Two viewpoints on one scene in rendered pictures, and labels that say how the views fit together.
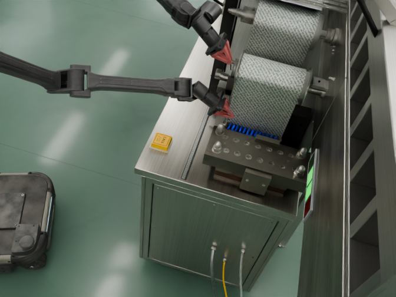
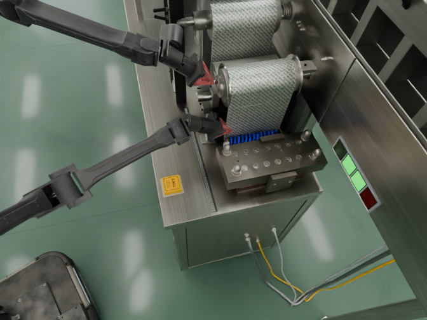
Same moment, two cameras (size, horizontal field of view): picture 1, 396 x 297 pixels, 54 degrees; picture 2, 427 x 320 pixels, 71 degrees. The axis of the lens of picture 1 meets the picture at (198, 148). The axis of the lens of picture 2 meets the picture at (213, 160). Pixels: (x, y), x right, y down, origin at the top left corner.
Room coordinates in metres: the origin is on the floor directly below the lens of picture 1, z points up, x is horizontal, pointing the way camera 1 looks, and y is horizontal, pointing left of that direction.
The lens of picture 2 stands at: (0.52, 0.25, 1.98)
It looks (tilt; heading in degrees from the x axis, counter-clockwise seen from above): 58 degrees down; 334
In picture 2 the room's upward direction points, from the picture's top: 6 degrees clockwise
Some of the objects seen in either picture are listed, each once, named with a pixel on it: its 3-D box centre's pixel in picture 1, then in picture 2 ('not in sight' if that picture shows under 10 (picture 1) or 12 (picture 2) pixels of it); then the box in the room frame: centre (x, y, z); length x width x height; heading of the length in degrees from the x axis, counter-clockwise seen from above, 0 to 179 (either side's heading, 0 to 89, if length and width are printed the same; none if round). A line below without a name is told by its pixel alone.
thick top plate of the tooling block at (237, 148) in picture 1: (257, 158); (271, 159); (1.00, -0.23, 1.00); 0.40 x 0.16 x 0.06; 83
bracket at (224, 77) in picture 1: (221, 99); (208, 117); (1.24, -0.06, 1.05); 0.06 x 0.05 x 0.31; 83
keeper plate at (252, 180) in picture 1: (254, 182); (280, 182); (0.91, -0.24, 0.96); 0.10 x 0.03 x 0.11; 83
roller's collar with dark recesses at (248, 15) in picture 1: (249, 15); (201, 20); (1.45, -0.10, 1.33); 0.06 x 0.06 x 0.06; 83
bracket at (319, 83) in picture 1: (320, 83); (306, 66); (1.17, -0.39, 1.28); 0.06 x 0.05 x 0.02; 83
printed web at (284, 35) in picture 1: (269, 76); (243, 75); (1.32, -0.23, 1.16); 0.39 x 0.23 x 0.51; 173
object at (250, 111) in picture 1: (257, 115); (255, 120); (1.13, -0.21, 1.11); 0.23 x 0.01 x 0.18; 83
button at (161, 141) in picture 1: (161, 141); (171, 185); (1.07, 0.16, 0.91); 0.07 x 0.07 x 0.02; 83
